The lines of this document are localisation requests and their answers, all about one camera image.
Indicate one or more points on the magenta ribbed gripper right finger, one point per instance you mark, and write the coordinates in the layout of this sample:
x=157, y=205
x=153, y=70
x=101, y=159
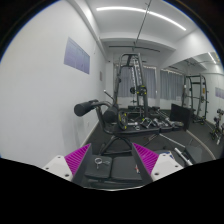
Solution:
x=153, y=166

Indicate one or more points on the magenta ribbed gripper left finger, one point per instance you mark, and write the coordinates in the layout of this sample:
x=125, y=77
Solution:
x=72, y=166

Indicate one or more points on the silver barbell collar clamp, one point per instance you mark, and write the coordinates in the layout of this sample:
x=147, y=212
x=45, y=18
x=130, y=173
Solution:
x=98, y=161

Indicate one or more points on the black padded weight bench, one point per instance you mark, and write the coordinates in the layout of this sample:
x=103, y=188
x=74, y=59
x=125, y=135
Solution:
x=120, y=170

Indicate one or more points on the silver barbell bar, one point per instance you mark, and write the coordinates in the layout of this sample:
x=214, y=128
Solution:
x=180, y=154

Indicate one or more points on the black yellow weight plate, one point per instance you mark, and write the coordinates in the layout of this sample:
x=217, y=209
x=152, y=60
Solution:
x=122, y=120

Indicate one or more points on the black upright panel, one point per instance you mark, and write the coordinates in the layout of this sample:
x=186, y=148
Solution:
x=181, y=114

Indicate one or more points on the grey window curtain left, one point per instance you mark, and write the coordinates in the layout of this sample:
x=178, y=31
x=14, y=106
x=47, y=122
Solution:
x=128, y=80

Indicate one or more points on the grey window curtain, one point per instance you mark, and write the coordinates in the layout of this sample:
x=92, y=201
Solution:
x=128, y=80
x=171, y=85

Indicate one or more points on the grey window curtain right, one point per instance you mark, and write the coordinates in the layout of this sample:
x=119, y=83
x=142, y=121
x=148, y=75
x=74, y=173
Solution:
x=171, y=85

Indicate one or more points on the black power rack machine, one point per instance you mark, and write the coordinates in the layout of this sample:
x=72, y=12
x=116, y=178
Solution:
x=133, y=64

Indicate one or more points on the large wall mirror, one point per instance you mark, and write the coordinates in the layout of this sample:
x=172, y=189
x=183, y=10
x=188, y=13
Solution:
x=203, y=94

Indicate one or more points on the purple wall poster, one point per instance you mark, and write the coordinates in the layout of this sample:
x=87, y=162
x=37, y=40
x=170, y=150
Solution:
x=76, y=57

